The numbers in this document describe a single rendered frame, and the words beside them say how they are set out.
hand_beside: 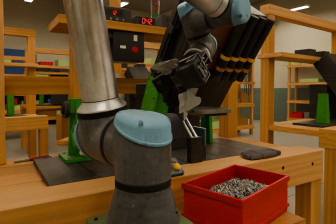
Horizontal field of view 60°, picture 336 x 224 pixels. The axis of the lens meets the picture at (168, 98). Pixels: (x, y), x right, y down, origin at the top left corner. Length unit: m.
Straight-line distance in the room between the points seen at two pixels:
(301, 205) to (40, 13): 10.78
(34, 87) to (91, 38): 0.94
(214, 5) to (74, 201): 0.67
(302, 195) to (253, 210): 0.85
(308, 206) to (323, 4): 9.67
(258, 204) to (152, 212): 0.42
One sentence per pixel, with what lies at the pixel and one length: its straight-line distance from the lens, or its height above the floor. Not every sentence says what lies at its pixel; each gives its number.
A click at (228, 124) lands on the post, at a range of 2.01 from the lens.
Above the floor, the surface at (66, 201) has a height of 0.89.
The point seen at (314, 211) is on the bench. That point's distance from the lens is 1.75.
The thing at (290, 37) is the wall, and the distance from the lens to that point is 11.38.
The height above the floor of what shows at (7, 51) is 2.11.
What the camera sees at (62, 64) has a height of 2.08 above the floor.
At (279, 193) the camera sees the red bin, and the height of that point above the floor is 0.88.
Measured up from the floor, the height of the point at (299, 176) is 0.79.
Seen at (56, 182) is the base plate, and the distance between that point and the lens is 1.08.
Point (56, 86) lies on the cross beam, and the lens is 1.57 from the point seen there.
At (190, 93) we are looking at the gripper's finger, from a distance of 0.76.
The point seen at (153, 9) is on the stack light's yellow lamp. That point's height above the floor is 1.67.
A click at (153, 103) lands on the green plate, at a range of 1.24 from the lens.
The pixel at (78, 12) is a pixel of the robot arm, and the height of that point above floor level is 1.37.
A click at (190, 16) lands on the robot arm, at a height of 1.42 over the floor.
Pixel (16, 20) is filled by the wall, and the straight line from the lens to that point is 11.38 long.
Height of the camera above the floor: 1.21
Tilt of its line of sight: 2 degrees down
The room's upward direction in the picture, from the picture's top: straight up
